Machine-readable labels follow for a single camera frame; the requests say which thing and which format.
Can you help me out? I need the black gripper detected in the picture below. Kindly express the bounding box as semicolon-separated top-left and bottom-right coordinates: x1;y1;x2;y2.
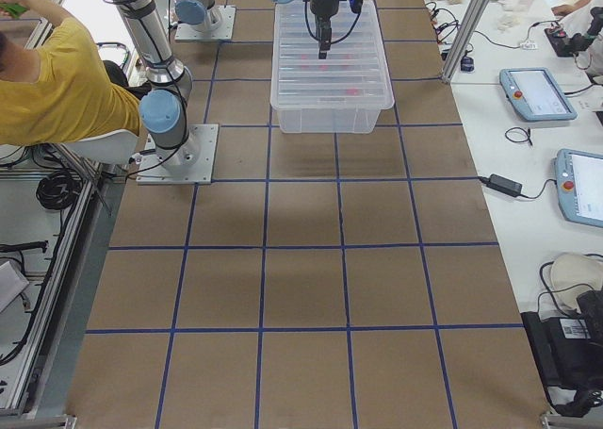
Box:
309;0;363;59

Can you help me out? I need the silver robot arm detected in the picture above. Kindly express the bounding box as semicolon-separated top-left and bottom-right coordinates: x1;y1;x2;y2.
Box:
106;0;293;174
175;0;222;32

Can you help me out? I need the white round device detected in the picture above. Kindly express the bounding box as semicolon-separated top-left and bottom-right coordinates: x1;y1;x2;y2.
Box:
550;253;602;310

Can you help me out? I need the black joystick controller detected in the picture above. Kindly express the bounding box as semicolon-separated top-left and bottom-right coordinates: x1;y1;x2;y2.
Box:
545;7;602;58

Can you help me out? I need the person in yellow shirt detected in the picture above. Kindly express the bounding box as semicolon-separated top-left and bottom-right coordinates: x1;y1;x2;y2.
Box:
1;0;150;146

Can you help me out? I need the aluminium frame post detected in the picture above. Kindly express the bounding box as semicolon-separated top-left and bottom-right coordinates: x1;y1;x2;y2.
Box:
441;0;489;84

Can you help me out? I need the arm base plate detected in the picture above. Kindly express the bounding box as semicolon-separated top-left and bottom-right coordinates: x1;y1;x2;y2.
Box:
135;124;219;185
174;5;236;42

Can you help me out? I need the teach pendant lower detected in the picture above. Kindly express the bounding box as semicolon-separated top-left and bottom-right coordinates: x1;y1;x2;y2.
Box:
554;149;602;227

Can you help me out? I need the teach pendant upper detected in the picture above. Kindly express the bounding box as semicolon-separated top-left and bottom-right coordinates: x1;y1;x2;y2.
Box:
498;68;578;123

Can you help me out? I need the black case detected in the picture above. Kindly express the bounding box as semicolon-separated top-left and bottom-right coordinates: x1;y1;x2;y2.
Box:
521;290;602;417

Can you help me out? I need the coiled black cable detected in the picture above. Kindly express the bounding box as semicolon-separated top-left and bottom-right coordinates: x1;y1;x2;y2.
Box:
36;170;76;210

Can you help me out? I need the clear plastic storage box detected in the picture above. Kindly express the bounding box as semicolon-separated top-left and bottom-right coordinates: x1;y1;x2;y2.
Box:
276;108;381;134

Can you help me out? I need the small black cable loop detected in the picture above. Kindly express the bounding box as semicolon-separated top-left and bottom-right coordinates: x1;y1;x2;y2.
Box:
505;126;534;147

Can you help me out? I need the clear plastic box lid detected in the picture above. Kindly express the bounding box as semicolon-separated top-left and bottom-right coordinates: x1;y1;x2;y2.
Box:
270;0;394;109

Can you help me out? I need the black power adapter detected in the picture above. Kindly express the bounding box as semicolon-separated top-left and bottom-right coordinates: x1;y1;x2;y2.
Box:
478;173;522;198

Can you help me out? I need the teach pendant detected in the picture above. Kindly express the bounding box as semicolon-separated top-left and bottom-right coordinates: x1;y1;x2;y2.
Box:
554;149;602;227
498;68;578;123

